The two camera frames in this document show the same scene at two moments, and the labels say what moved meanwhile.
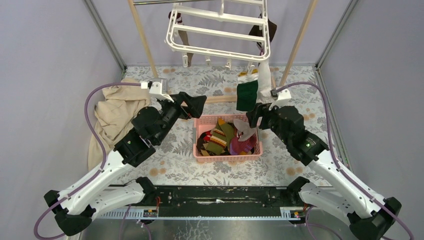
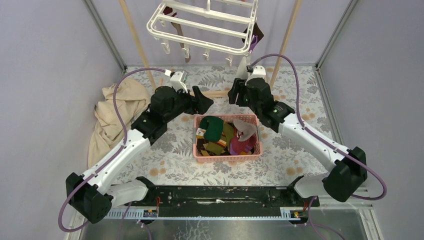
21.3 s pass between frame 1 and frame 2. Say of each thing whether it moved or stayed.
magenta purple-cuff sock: stayed
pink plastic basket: stayed
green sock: moved
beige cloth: stayed
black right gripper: moved
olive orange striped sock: stayed
